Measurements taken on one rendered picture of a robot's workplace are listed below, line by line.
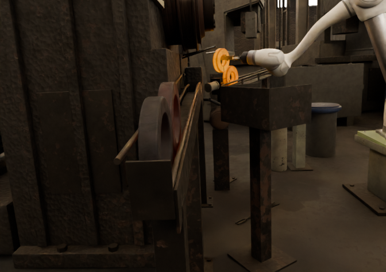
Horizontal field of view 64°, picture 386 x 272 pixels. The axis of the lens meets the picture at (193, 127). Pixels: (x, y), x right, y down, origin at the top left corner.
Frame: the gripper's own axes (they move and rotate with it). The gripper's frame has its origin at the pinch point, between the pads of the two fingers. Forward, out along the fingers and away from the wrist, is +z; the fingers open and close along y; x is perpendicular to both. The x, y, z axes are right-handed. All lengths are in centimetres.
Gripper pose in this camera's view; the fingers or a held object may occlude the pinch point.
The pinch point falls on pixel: (222, 57)
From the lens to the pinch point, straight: 209.6
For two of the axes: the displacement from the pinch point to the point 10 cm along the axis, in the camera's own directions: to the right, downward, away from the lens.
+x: -0.1, -9.7, -2.3
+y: 6.2, -1.8, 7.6
